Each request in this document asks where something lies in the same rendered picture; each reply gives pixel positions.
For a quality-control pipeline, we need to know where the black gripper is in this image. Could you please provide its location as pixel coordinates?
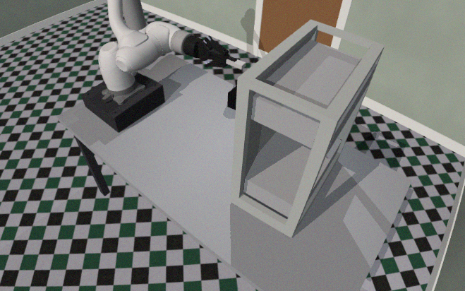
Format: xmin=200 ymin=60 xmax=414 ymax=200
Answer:
xmin=183 ymin=35 xmax=246 ymax=69

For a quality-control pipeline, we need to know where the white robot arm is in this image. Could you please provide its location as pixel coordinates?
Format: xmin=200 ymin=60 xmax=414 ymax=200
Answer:
xmin=98 ymin=0 xmax=194 ymax=105

